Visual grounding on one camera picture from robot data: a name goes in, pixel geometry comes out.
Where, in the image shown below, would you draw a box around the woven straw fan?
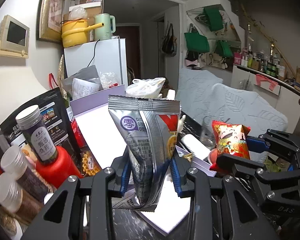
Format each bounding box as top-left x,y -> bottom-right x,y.
58,54 -> 65,93

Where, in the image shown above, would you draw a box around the grey plastic bag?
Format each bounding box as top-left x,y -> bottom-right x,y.
61,65 -> 100,98

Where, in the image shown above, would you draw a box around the black stand-up pouch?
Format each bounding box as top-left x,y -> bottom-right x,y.
0,87 -> 82,170

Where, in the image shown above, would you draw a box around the black hanging bag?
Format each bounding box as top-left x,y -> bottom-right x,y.
161,24 -> 177,57

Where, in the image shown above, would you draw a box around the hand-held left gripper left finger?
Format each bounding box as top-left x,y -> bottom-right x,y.
21,155 -> 132,240

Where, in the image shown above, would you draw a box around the white cylinder roll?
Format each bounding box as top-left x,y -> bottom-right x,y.
181,134 -> 210,160

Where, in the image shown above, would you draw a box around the clear glass cup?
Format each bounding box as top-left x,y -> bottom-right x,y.
199,116 -> 224,149

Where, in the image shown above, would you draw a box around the white cartoon water bottle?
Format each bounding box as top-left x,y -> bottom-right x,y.
166,90 -> 186,131

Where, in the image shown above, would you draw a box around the red plastic bottle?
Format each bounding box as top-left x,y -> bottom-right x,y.
36,145 -> 83,189

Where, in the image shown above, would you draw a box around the large green tote bag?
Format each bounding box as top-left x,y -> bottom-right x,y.
184,24 -> 210,53

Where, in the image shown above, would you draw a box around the green slippers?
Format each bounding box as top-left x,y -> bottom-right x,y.
265,156 -> 290,173

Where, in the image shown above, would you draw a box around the wooden stair rail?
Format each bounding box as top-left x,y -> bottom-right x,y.
240,4 -> 297,74

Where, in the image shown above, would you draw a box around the yellow pot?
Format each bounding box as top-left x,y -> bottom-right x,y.
61,19 -> 105,48

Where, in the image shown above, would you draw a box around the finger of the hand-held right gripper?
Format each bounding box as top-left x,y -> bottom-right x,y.
216,154 -> 300,188
247,129 -> 300,160

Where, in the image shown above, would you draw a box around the black power cable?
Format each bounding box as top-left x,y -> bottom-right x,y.
84,39 -> 101,68

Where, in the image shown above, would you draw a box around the pale green electric kettle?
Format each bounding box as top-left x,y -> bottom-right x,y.
94,13 -> 116,41

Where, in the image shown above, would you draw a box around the clear plastic food bag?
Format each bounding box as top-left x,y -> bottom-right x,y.
125,77 -> 166,99

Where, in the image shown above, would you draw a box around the framed picture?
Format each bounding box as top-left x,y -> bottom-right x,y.
37,0 -> 66,43

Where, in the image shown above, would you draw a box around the yellow waffle snack packet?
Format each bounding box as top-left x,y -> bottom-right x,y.
80,150 -> 102,178

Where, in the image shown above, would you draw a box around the white cabinet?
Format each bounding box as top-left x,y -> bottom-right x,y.
231,64 -> 300,134

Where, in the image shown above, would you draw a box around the lavender gift box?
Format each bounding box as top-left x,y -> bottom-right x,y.
69,84 -> 215,235

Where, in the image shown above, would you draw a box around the white fridge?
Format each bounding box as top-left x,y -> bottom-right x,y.
64,39 -> 128,88

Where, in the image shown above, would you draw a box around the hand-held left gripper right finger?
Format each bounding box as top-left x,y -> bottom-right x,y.
169,156 -> 280,240

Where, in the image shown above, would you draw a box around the red gold snack packet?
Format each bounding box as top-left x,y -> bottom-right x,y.
210,120 -> 251,172

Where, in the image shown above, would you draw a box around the wall intercom panel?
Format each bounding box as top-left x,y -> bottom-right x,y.
0,15 -> 30,58

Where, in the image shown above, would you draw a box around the dark label tea jar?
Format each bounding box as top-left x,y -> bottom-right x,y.
15,105 -> 58,165

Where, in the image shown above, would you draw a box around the silver snack packet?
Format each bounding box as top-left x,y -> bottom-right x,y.
107,95 -> 182,212

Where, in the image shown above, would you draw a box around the row of bottles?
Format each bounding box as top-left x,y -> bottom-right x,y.
234,44 -> 290,78

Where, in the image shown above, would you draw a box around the pink paper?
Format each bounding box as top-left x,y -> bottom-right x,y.
255,74 -> 278,90

